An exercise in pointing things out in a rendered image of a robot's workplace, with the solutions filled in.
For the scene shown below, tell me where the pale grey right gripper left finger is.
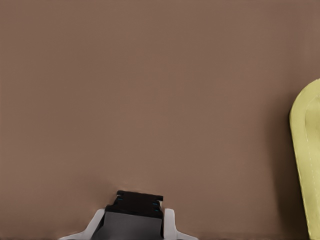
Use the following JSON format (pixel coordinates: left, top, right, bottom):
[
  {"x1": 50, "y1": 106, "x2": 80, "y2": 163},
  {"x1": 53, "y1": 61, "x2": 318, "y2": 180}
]
[{"x1": 58, "y1": 208, "x2": 107, "y2": 240}]

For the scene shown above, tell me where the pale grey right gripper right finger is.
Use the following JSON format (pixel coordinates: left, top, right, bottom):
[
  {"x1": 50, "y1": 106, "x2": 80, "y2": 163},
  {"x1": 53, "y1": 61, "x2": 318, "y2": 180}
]
[{"x1": 163, "y1": 208, "x2": 200, "y2": 240}]

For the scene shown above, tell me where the black switch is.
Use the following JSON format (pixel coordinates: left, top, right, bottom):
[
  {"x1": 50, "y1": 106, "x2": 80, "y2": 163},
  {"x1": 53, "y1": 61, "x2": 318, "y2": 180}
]
[{"x1": 90, "y1": 190, "x2": 165, "y2": 240}]

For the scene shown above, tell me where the yellow-green tray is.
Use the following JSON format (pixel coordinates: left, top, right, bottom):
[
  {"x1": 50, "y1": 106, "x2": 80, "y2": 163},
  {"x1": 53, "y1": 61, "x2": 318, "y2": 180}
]
[{"x1": 289, "y1": 77, "x2": 320, "y2": 239}]

